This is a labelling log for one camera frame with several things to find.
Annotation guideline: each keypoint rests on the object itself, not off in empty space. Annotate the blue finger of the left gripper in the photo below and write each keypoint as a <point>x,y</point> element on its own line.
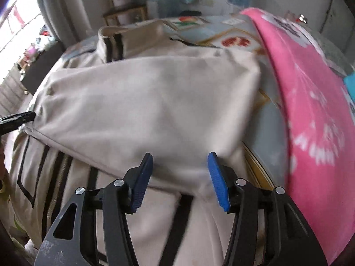
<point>13,122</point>

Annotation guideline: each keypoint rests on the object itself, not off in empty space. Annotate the grey curtain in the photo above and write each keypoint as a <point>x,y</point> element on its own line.
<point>67,20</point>

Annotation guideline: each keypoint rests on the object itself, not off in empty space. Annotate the cyan patterned garment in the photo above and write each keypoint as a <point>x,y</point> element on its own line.
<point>349,82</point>

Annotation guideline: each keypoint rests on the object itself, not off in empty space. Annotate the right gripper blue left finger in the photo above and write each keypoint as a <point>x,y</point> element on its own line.
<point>72,238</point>

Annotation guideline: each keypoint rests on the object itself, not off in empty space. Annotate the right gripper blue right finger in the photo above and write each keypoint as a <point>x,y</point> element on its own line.
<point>289,239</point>

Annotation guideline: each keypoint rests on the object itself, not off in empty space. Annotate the beige zip-up jacket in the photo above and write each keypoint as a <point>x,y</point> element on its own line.
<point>95,119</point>

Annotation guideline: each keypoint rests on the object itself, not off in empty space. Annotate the wooden chair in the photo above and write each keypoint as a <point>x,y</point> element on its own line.
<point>126,12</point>

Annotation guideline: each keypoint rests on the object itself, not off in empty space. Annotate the pink patterned garment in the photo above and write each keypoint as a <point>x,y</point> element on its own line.
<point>320,117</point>

